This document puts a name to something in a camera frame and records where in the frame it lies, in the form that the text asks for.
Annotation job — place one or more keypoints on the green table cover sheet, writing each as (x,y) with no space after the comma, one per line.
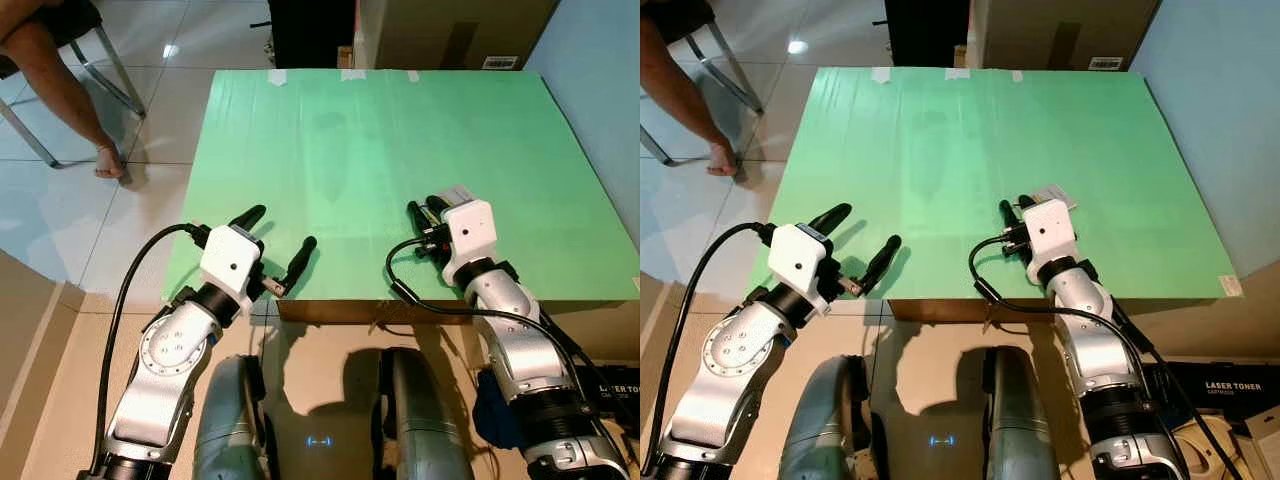
(370,160)
(960,160)

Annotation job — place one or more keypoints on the metal frame chair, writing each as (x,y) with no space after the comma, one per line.
(80,15)
(690,15)

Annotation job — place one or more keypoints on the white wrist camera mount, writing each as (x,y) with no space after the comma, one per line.
(470,230)
(800,262)
(1050,230)
(228,258)

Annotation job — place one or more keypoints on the blue cloth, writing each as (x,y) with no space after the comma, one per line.
(492,410)

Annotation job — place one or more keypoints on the black cabinet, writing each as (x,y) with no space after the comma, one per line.
(925,30)

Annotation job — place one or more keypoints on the person bare leg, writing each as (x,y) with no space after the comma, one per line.
(60,92)
(685,90)

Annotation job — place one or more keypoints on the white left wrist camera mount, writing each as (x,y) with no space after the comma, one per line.
(800,262)
(228,258)

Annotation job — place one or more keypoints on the black laser toner box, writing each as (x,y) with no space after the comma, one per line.
(610,392)
(1230,388)

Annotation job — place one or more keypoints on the grey robot right leg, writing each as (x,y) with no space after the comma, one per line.
(420,420)
(1020,420)

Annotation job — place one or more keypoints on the grey robot left leg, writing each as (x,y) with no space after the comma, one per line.
(820,420)
(230,420)

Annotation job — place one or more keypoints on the brown table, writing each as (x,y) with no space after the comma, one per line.
(340,311)
(940,311)

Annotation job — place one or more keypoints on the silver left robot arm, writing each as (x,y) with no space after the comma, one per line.
(740,350)
(165,350)

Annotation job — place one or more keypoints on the grey robot leg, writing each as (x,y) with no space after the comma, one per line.
(820,420)
(420,420)
(1020,420)
(230,420)

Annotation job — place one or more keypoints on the large cardboard box with label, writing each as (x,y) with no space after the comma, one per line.
(440,30)
(1050,30)

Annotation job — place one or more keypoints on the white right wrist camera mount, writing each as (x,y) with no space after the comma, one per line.
(470,230)
(1050,230)

